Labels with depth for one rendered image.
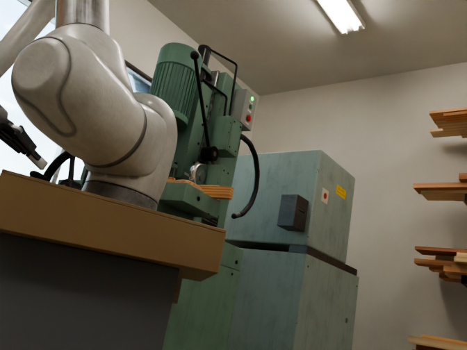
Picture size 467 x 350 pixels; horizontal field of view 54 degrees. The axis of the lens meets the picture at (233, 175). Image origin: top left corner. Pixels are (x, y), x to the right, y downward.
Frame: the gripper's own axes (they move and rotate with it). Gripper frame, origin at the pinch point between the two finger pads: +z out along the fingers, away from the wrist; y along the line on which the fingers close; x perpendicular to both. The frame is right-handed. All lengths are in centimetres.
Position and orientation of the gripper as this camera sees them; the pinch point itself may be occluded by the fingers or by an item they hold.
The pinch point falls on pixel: (37, 159)
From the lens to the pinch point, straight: 154.4
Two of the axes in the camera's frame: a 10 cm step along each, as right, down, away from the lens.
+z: 3.9, 6.4, 6.6
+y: -8.6, -0.1, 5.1
